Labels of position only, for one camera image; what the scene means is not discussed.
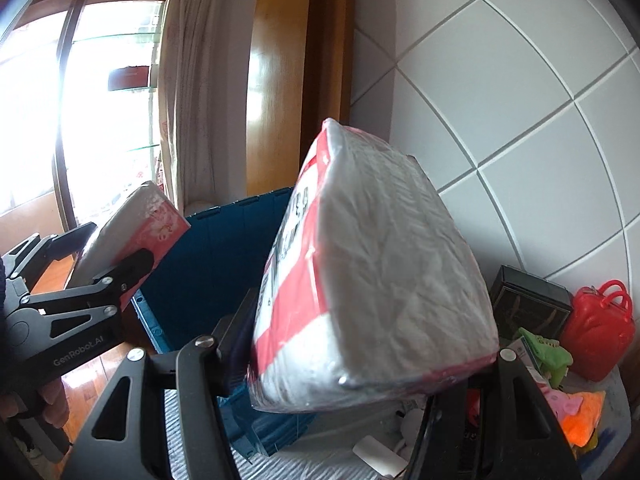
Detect person's left hand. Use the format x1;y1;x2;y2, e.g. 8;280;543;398
0;372;66;433

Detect pink floral tissue pack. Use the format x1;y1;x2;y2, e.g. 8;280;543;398
75;180;192;306

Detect white charger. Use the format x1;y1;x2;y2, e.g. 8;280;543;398
352;435;408;480

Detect green toy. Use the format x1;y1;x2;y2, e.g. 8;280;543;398
517;327;573;386

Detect blue plastic crate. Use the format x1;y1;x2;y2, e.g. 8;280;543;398
131;187;431;461

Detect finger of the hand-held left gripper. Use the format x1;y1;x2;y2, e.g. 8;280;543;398
20;247;155;321
0;222;97;281

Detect orange plush toy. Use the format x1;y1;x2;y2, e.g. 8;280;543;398
562;390;607;448

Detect pink plush toy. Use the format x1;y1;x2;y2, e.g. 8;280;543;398
542;385;583;418

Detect black box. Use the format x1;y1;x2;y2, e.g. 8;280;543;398
489;265;573;341

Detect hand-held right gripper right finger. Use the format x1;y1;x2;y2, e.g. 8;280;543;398
407;347;583;480

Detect red handled bag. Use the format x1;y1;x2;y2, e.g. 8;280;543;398
559;280;635;382

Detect cream curtain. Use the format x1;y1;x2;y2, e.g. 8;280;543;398
157;0;261;216

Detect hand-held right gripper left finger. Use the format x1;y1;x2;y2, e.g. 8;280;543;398
55;287;266;480

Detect red sign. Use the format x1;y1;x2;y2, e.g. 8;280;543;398
107;65;152;92

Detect wooden window frame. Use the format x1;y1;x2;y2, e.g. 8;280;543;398
0;0;176;236

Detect white red tissue pack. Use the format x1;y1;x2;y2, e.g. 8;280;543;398
247;117;501;413

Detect glossy wooden panel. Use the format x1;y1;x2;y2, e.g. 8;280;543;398
247;0;356;201

